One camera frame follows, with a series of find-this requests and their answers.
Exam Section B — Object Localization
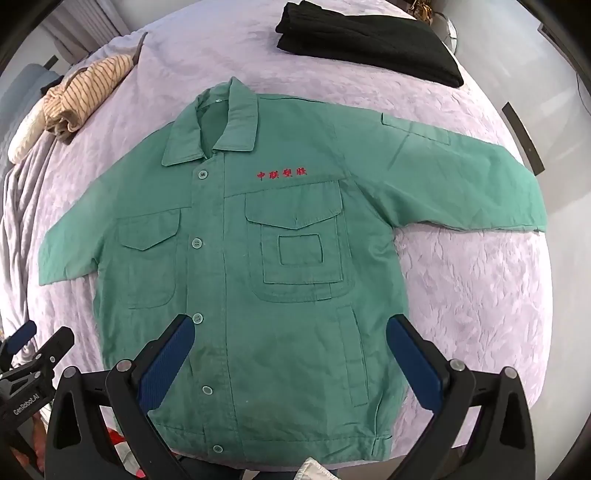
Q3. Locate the lavender blanket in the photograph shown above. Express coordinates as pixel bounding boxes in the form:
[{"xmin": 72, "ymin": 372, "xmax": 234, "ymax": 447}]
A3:
[{"xmin": 0, "ymin": 0, "xmax": 555, "ymax": 462}]

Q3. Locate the beige striped garment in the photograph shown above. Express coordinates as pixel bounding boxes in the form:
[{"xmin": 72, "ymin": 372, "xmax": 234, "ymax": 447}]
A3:
[{"xmin": 42, "ymin": 53, "xmax": 136, "ymax": 139}]

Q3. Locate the dark strip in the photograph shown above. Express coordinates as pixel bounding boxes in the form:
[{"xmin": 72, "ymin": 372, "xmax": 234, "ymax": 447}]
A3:
[{"xmin": 502, "ymin": 102, "xmax": 546, "ymax": 175}]

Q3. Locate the cream pillow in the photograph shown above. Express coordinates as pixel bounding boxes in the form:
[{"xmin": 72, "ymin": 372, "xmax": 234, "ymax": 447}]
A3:
[{"xmin": 7, "ymin": 108, "xmax": 52, "ymax": 163}]

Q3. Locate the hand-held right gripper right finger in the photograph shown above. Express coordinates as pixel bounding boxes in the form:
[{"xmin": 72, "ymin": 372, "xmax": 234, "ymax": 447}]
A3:
[{"xmin": 386, "ymin": 314, "xmax": 541, "ymax": 480}]

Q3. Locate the grey curtain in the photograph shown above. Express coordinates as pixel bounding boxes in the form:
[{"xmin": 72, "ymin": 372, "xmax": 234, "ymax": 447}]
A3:
[{"xmin": 44, "ymin": 0, "xmax": 139, "ymax": 65}]

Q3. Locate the grey quilted cover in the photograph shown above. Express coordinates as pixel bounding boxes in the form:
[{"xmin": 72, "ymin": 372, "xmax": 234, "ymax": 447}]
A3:
[{"xmin": 0, "ymin": 64, "xmax": 61, "ymax": 153}]

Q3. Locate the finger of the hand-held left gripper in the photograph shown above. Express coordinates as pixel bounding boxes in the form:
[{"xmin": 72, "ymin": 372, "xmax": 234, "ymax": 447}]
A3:
[
  {"xmin": 28, "ymin": 326, "xmax": 75, "ymax": 371},
  {"xmin": 0, "ymin": 320, "xmax": 38, "ymax": 365}
]

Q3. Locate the red and white cloth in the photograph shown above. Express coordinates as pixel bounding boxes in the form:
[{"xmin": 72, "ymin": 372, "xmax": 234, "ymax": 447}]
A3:
[{"xmin": 105, "ymin": 425, "xmax": 149, "ymax": 480}]

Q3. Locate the golden ornament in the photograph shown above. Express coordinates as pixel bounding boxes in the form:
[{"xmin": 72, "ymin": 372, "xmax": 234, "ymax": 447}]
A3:
[{"xmin": 413, "ymin": 0, "xmax": 445, "ymax": 26}]

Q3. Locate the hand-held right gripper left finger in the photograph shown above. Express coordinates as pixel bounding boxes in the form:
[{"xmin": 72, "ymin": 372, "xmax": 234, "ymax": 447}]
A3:
[{"xmin": 45, "ymin": 314, "xmax": 197, "ymax": 480}]

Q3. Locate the green work jacket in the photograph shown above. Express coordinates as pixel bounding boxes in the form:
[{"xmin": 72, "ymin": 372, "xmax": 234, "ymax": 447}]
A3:
[{"xmin": 37, "ymin": 76, "xmax": 548, "ymax": 460}]

